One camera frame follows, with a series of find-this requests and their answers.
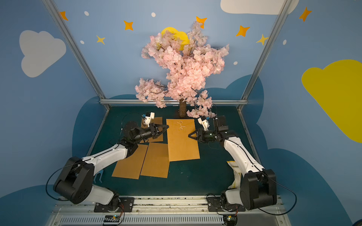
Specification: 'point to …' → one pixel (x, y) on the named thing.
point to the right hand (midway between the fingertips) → (193, 135)
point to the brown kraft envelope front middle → (156, 161)
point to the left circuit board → (110, 218)
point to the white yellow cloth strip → (236, 183)
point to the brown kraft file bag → (181, 147)
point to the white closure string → (181, 129)
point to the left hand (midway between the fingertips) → (169, 125)
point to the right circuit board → (231, 221)
